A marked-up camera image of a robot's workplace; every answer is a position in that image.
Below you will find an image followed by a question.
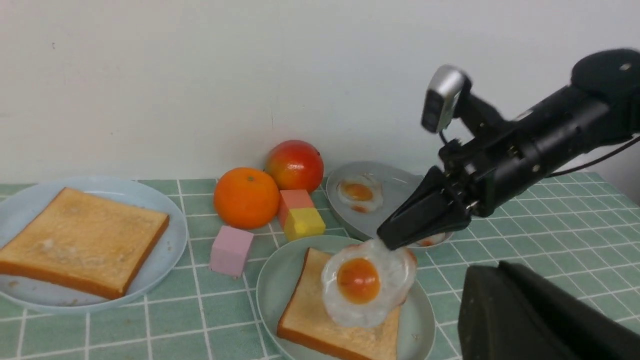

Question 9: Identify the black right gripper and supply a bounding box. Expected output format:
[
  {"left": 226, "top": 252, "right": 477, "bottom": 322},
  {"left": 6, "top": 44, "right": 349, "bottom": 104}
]
[{"left": 376, "top": 127, "right": 546, "bottom": 251}]

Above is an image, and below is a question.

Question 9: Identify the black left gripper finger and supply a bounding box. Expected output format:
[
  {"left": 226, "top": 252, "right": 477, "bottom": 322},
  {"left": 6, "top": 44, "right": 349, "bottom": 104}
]
[{"left": 457, "top": 260, "right": 640, "bottom": 360}]

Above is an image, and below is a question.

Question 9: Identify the fried egg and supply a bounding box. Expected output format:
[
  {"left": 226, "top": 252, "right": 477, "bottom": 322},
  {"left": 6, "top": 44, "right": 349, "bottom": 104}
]
[
  {"left": 320, "top": 238, "right": 418, "bottom": 328},
  {"left": 411, "top": 233, "right": 450, "bottom": 248},
  {"left": 336, "top": 173, "right": 384, "bottom": 214}
]

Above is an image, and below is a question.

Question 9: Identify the toast slice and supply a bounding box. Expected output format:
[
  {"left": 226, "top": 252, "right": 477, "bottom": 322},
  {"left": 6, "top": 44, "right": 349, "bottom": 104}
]
[
  {"left": 0, "top": 187, "right": 170, "bottom": 300},
  {"left": 276, "top": 247, "right": 403, "bottom": 360}
]

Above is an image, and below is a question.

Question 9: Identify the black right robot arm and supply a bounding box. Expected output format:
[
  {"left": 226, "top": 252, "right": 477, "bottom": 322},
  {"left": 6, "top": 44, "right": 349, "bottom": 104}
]
[{"left": 376, "top": 48, "right": 640, "bottom": 250}]

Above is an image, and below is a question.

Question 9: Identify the grey egg plate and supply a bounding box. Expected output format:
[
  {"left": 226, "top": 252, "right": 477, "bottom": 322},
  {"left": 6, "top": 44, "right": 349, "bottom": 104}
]
[{"left": 325, "top": 161, "right": 422, "bottom": 240}]

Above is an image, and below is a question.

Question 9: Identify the green checked tablecloth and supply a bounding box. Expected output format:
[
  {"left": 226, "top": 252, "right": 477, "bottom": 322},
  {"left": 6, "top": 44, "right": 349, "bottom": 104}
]
[{"left": 0, "top": 173, "right": 639, "bottom": 360}]

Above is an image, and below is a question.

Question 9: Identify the yellow cube block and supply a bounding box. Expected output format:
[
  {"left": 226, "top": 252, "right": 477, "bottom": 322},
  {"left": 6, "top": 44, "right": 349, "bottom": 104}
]
[{"left": 282, "top": 207, "right": 326, "bottom": 242}]

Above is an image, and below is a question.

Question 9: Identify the salmon cube block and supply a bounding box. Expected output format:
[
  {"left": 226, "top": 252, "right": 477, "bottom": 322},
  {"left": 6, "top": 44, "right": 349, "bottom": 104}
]
[{"left": 278, "top": 189, "right": 315, "bottom": 229}]

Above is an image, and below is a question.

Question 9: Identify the red apple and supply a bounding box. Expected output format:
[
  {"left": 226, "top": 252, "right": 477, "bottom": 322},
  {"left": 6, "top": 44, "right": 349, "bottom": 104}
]
[{"left": 263, "top": 139, "right": 325, "bottom": 193}]

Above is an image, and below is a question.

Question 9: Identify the green centre plate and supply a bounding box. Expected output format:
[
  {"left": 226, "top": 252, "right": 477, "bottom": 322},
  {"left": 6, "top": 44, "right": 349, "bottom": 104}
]
[{"left": 256, "top": 235, "right": 437, "bottom": 360}]

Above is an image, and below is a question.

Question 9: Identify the orange fruit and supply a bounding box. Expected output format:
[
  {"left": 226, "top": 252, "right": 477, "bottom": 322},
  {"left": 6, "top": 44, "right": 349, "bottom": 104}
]
[{"left": 213, "top": 167, "right": 281, "bottom": 230}]

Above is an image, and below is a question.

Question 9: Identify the pink cube block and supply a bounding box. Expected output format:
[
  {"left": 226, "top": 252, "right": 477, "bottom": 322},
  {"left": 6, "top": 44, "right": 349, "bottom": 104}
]
[{"left": 208, "top": 225, "right": 254, "bottom": 278}]

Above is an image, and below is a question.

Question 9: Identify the light blue plate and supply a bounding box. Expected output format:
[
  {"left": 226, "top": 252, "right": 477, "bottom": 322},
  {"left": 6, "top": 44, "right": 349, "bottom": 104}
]
[{"left": 0, "top": 176, "right": 189, "bottom": 315}]

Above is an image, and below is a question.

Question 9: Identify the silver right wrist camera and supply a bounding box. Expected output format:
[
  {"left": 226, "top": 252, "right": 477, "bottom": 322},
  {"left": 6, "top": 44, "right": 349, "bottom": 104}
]
[{"left": 421, "top": 64, "right": 473, "bottom": 134}]

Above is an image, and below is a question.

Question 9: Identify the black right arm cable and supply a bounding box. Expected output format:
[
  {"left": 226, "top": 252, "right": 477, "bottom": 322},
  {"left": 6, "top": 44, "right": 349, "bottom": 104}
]
[{"left": 545, "top": 135, "right": 640, "bottom": 179}]

